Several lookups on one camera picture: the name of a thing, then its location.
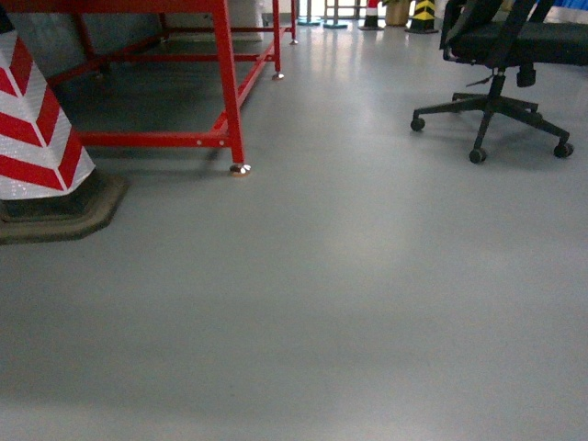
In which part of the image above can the red metal table frame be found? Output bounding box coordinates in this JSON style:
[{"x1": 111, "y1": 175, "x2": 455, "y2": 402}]
[{"x1": 1, "y1": 1, "x2": 298, "y2": 176}]

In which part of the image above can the large red white bollard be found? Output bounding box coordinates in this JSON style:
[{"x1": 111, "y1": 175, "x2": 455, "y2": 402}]
[{"x1": 1, "y1": 12, "x2": 128, "y2": 244}]

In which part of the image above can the yellow black traffic cone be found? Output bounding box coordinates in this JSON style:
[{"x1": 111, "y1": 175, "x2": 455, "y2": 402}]
[{"x1": 405, "y1": 0, "x2": 437, "y2": 34}]

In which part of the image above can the red white traffic cone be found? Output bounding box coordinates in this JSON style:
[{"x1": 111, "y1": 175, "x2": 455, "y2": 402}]
[{"x1": 358, "y1": 0, "x2": 383, "y2": 31}]

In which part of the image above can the black office chair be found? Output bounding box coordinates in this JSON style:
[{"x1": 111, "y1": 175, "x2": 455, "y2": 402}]
[{"x1": 411, "y1": 0, "x2": 587, "y2": 164}]

